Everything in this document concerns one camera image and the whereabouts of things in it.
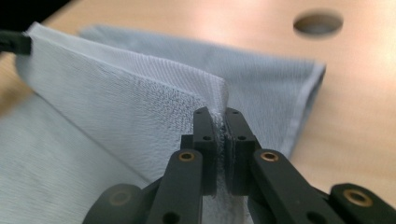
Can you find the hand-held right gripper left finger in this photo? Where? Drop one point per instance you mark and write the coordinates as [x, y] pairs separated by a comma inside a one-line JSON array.
[[208, 149]]

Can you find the blue-grey towel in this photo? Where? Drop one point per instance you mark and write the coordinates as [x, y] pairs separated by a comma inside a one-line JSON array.
[[124, 109]]

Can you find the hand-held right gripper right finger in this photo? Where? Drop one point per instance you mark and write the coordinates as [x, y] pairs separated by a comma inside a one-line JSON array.
[[238, 155]]

